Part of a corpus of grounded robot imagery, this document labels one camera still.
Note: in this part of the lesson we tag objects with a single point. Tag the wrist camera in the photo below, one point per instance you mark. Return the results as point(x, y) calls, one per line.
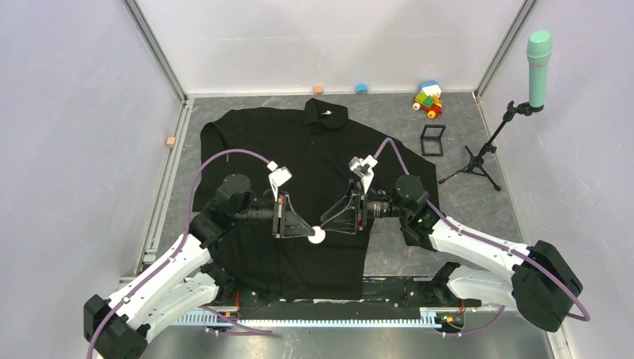
point(364, 169)
point(277, 178)

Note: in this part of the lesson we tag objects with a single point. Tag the white toothed rail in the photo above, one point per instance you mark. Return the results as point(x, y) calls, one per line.
point(201, 317)

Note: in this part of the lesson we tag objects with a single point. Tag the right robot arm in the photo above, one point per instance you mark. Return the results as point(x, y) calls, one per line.
point(535, 280)

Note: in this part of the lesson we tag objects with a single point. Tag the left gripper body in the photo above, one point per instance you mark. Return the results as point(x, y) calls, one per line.
point(278, 215)

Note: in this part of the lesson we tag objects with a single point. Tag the blue cap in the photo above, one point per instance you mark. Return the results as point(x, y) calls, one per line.
point(361, 89)

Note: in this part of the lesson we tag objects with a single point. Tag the black shirt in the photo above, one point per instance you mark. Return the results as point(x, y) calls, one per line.
point(316, 144)

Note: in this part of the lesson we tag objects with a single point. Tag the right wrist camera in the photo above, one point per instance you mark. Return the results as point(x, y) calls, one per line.
point(364, 169)

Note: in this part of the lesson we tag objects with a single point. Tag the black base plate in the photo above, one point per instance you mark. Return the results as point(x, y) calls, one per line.
point(381, 298)

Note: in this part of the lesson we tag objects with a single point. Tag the black tripod microphone stand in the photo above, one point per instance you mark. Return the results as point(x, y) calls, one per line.
point(475, 165)

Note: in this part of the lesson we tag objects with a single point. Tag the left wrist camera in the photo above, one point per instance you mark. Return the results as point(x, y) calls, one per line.
point(277, 178)

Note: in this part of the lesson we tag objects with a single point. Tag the colourful toy block car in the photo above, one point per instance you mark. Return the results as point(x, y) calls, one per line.
point(428, 99)

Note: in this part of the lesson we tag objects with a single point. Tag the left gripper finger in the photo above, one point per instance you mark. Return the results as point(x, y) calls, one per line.
point(296, 232)
point(293, 219)

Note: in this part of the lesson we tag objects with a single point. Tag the round silver brooch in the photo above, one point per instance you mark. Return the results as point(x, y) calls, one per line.
point(318, 235)

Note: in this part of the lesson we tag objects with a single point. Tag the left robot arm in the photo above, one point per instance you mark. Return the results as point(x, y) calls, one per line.
point(183, 278)

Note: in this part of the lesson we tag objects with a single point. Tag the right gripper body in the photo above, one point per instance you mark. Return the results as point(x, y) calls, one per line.
point(362, 206)

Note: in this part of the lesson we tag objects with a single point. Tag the black brooch display box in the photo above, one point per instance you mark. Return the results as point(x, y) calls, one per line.
point(431, 140)

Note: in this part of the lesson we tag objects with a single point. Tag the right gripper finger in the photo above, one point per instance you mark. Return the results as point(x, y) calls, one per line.
point(345, 226)
point(344, 208)

